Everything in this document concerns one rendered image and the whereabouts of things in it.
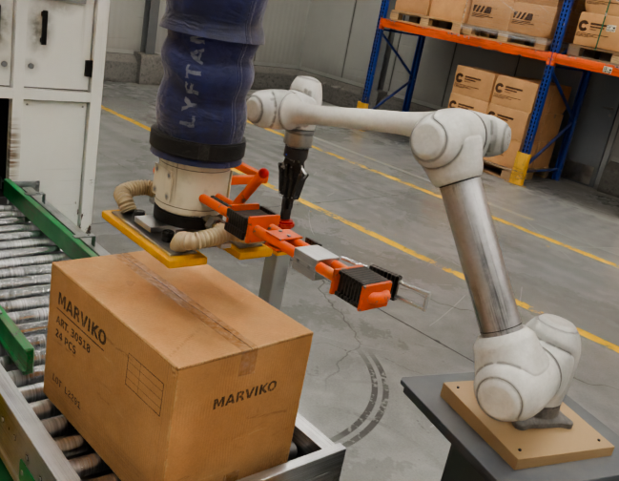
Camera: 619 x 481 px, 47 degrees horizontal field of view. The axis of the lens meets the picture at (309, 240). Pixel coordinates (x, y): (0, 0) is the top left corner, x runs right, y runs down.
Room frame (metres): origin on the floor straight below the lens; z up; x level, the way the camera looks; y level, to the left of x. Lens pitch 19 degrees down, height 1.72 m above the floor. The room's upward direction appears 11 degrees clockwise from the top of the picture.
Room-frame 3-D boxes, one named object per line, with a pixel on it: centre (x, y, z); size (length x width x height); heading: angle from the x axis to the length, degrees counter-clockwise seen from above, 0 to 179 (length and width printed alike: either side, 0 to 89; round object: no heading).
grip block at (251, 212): (1.48, 0.13, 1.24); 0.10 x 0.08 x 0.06; 134
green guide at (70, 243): (2.70, 0.91, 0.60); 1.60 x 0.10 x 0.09; 43
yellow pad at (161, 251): (1.60, 0.37, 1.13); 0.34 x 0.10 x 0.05; 44
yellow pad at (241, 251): (1.73, 0.24, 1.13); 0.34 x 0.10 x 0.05; 44
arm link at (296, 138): (2.17, 0.09, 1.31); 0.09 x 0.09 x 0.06
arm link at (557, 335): (1.70, -0.66, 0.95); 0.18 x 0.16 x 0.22; 146
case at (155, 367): (1.66, 0.30, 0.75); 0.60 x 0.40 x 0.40; 47
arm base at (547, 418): (1.73, -0.66, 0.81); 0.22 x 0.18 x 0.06; 22
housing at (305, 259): (1.33, -0.02, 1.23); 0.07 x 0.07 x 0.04; 44
